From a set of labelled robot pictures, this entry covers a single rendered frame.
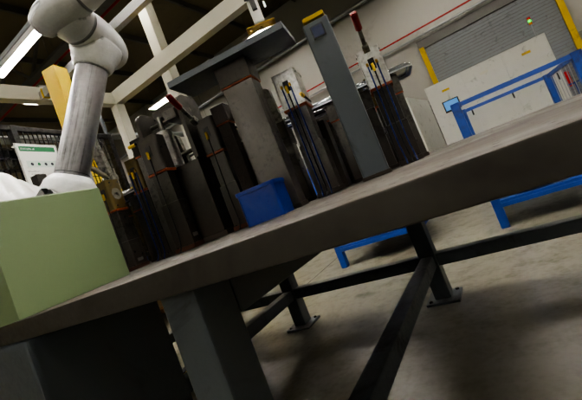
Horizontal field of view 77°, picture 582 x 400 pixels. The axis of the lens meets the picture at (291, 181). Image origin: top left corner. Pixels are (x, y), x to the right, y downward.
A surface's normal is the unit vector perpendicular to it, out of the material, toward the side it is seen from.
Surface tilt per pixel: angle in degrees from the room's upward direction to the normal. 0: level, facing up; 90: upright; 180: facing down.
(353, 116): 90
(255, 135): 90
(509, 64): 90
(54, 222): 90
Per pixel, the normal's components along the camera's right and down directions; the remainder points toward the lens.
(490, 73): -0.46, 0.13
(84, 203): 0.83, -0.35
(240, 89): -0.26, 0.05
